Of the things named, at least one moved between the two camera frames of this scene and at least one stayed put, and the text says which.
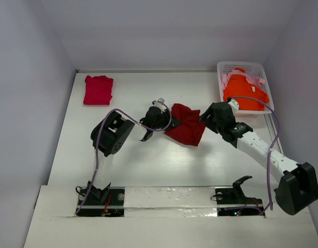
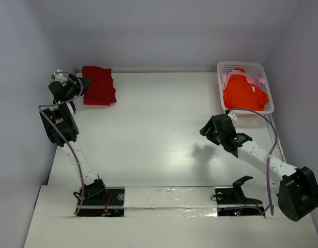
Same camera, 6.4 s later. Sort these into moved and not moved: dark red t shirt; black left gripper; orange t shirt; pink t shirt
Moved: black left gripper; dark red t shirt
Not moved: orange t shirt; pink t shirt
